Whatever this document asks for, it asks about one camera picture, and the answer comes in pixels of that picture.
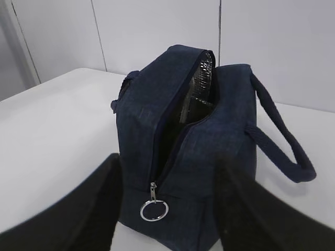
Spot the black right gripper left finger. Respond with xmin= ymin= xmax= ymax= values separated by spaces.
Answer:
xmin=1 ymin=153 xmax=122 ymax=250

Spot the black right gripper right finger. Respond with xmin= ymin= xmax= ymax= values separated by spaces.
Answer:
xmin=216 ymin=155 xmax=334 ymax=250

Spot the navy blue lunch bag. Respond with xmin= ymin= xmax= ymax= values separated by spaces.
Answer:
xmin=111 ymin=45 xmax=316 ymax=250

